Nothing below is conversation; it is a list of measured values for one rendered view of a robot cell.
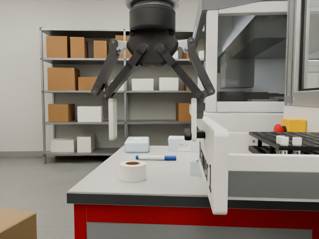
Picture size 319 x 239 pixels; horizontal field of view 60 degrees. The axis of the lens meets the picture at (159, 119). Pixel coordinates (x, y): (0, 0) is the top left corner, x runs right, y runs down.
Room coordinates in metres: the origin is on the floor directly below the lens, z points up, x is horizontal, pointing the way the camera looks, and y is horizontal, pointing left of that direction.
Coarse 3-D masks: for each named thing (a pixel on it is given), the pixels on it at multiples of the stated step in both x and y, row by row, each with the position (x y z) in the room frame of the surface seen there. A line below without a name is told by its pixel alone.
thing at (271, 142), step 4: (252, 132) 0.55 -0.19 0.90; (256, 132) 0.55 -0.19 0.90; (252, 136) 0.54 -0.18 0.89; (256, 136) 0.51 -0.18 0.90; (260, 136) 0.49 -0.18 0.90; (264, 136) 0.50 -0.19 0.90; (268, 136) 0.49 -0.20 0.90; (264, 140) 0.46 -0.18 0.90; (268, 140) 0.44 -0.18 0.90; (272, 140) 0.45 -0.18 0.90; (268, 144) 0.44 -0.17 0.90; (272, 144) 0.42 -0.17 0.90; (276, 144) 0.41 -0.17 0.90; (276, 148) 0.40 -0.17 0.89; (280, 148) 0.39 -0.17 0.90; (284, 148) 0.39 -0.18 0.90; (288, 148) 0.39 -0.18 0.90
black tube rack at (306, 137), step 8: (272, 136) 0.51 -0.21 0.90; (288, 136) 0.49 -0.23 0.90; (296, 136) 0.50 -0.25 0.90; (304, 136) 0.50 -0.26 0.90; (312, 136) 0.50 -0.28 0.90; (304, 144) 0.41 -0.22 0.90; (312, 144) 0.41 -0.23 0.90; (256, 152) 0.51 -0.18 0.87; (264, 152) 0.49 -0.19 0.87; (272, 152) 0.47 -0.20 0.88; (288, 152) 0.40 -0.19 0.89; (304, 152) 0.50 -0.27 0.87; (312, 152) 0.50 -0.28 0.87
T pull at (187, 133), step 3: (186, 129) 0.50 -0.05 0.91; (189, 129) 0.50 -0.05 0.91; (186, 132) 0.46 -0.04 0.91; (189, 132) 0.46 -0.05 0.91; (198, 132) 0.47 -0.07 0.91; (201, 132) 0.47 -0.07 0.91; (204, 132) 0.47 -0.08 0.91; (186, 135) 0.45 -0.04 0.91; (189, 135) 0.45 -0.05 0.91; (198, 135) 0.47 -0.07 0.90; (201, 135) 0.47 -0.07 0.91; (204, 135) 0.47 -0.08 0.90; (186, 138) 0.45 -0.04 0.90; (189, 138) 0.45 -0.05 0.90
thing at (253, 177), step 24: (240, 144) 0.59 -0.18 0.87; (264, 144) 0.59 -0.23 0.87; (240, 168) 0.36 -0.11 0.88; (264, 168) 0.35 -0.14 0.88; (288, 168) 0.35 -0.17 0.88; (312, 168) 0.35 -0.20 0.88; (240, 192) 0.35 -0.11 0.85; (264, 192) 0.35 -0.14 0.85; (288, 192) 0.35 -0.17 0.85; (312, 192) 0.35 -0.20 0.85
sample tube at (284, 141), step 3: (282, 138) 0.39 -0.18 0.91; (285, 138) 0.39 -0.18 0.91; (288, 138) 0.39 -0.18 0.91; (282, 141) 0.39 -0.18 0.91; (285, 141) 0.39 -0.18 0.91; (288, 141) 0.39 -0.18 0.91; (282, 144) 0.39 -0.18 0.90; (285, 144) 0.39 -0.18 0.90; (288, 144) 0.39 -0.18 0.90; (282, 150) 0.39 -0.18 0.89; (285, 150) 0.39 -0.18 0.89; (282, 153) 0.39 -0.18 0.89; (285, 153) 0.39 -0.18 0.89
